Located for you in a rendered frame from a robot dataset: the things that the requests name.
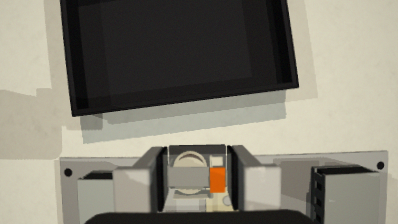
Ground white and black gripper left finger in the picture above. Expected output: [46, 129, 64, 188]
[112, 146, 168, 212]

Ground black parts tray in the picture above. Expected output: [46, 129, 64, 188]
[60, 0, 299, 117]

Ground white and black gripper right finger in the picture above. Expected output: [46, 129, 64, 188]
[227, 145, 281, 211]

